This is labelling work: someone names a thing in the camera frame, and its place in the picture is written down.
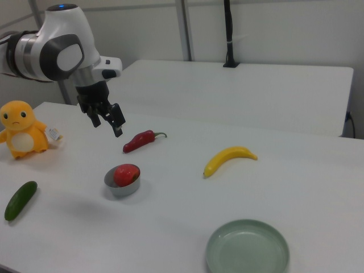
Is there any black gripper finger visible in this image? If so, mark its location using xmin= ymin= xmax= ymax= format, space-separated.
xmin=87 ymin=105 xmax=102 ymax=129
xmin=105 ymin=102 xmax=126 ymax=138

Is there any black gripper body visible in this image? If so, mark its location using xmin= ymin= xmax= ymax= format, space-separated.
xmin=75 ymin=80 xmax=115 ymax=115

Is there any red apple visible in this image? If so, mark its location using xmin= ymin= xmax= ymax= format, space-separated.
xmin=113 ymin=163 xmax=140 ymax=188

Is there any small grey bowl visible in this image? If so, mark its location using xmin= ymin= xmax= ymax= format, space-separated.
xmin=104 ymin=163 xmax=142 ymax=198

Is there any red chili pepper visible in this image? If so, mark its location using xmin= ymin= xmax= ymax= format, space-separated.
xmin=122 ymin=130 xmax=168 ymax=154

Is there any white paper toy tag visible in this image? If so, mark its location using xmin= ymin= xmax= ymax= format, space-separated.
xmin=44 ymin=127 xmax=64 ymax=142

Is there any yellow plush toy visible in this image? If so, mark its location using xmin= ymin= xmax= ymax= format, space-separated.
xmin=0 ymin=100 xmax=49 ymax=160

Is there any green cucumber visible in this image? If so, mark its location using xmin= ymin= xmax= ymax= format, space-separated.
xmin=3 ymin=180 xmax=39 ymax=222

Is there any yellow banana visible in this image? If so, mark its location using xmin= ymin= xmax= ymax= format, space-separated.
xmin=202 ymin=146 xmax=259 ymax=180

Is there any pale green round plate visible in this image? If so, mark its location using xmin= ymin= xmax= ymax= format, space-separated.
xmin=205 ymin=218 xmax=291 ymax=273

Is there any black camera pole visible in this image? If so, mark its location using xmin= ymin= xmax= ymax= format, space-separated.
xmin=222 ymin=0 xmax=240 ymax=68

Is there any black wall cable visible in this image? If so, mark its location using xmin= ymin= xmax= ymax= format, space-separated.
xmin=345 ymin=111 xmax=357 ymax=139

